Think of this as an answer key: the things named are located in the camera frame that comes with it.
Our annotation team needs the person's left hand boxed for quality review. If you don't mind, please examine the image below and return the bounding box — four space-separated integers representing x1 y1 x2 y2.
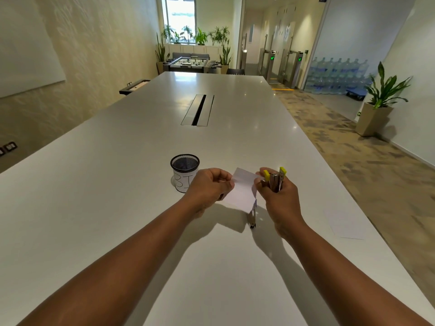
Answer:
182 168 236 215

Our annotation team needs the person's right hand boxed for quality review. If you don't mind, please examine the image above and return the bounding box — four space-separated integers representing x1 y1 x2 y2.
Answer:
254 167 300 235

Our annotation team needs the silver brown pen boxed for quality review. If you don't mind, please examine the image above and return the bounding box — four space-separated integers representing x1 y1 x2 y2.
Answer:
247 173 280 229

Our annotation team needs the white paper card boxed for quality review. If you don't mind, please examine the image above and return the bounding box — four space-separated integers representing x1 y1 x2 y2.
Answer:
222 168 263 214

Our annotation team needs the person's right forearm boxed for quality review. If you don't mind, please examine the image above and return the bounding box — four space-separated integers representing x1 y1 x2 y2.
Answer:
275 219 434 326

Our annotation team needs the person's left forearm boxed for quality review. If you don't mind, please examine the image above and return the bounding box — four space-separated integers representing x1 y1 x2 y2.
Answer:
15 195 204 326

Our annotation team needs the black mesh pen cup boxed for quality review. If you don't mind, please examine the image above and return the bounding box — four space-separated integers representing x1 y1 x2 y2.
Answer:
170 153 200 193

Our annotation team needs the turnstile gate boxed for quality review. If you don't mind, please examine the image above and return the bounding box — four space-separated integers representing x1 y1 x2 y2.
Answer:
257 34 276 83
277 35 309 89

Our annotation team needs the tall leafy plant in pot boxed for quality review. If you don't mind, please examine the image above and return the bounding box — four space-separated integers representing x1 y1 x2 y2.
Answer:
219 39 233 74

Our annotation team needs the foosball table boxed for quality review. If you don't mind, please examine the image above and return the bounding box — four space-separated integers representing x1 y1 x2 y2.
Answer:
163 56 222 74

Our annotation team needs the stack of water bottles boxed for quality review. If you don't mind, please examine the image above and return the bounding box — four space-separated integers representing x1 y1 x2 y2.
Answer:
304 57 372 95

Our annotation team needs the black side table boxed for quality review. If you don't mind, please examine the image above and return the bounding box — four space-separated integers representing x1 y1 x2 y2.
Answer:
119 79 151 96

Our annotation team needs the white low cabinet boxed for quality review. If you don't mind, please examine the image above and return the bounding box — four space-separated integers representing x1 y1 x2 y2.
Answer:
169 43 224 61

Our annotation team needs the tall snake plant in pot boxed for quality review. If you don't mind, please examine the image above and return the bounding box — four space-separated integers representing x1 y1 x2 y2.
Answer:
155 32 170 75

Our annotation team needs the potted plant in beige planter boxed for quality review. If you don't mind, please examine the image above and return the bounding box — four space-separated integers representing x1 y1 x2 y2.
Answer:
355 62 413 137

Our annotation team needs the row of green plants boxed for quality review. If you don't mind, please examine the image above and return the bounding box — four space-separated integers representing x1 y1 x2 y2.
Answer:
162 25 230 46

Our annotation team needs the window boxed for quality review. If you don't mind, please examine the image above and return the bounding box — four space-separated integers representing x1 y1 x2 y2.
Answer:
162 0 198 44

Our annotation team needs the table cable hatch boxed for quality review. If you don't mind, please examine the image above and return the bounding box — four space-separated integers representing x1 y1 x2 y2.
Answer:
180 94 215 127

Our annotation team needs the white wall board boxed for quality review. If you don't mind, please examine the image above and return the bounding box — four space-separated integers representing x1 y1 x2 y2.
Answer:
0 0 66 98

